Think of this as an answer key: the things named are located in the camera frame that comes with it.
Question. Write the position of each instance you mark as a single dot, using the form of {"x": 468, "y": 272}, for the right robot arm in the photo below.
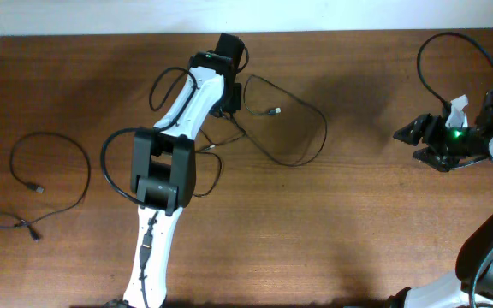
{"x": 470, "y": 284}

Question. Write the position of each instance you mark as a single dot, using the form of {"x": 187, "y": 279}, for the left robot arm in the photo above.
{"x": 163, "y": 169}

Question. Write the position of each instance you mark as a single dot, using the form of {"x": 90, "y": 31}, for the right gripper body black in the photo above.
{"x": 457, "y": 142}

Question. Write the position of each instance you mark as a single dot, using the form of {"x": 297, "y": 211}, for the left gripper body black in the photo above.
{"x": 234, "y": 99}

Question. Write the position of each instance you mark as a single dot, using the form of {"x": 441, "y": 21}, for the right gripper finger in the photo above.
{"x": 413, "y": 132}
{"x": 430, "y": 158}

